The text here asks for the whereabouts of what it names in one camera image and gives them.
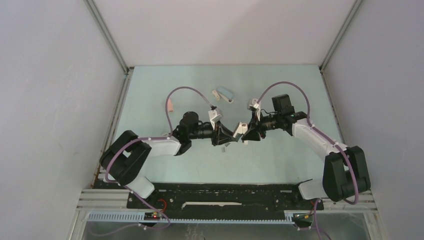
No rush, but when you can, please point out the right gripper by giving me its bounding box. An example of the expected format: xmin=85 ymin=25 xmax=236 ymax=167
xmin=242 ymin=110 xmax=282 ymax=142

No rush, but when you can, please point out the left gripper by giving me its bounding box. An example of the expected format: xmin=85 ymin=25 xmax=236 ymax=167
xmin=188 ymin=119 xmax=235 ymax=146

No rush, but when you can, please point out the white stapler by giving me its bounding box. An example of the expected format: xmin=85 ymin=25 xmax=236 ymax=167
xmin=232 ymin=122 xmax=249 ymax=142

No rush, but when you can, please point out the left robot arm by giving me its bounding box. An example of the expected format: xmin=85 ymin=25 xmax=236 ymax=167
xmin=99 ymin=109 xmax=246 ymax=208

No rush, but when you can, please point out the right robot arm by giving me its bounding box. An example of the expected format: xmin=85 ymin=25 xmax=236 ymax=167
xmin=241 ymin=94 xmax=371 ymax=209

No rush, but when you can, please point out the blue stapler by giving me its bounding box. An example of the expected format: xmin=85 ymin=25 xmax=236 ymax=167
xmin=216 ymin=86 xmax=234 ymax=104

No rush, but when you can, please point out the small cream stapler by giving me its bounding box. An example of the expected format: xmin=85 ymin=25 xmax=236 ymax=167
xmin=211 ymin=90 xmax=221 ymax=101

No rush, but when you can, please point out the pink stapler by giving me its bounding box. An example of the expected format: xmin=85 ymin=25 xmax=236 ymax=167
xmin=166 ymin=99 xmax=175 ymax=113

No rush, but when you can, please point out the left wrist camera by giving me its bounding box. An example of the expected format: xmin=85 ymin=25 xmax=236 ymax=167
xmin=208 ymin=107 xmax=223 ymax=131

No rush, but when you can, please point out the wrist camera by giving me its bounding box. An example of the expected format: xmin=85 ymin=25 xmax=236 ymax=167
xmin=247 ymin=98 xmax=262 ymax=120
xmin=208 ymin=107 xmax=223 ymax=131

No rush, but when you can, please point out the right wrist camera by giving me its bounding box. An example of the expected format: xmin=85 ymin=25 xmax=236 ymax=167
xmin=247 ymin=98 xmax=262 ymax=120

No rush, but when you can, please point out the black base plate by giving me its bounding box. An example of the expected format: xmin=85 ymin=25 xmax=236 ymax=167
xmin=146 ymin=183 xmax=315 ymax=220

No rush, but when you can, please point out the blue cable duct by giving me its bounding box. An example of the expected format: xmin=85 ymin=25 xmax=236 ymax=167
xmin=86 ymin=211 xmax=294 ymax=225

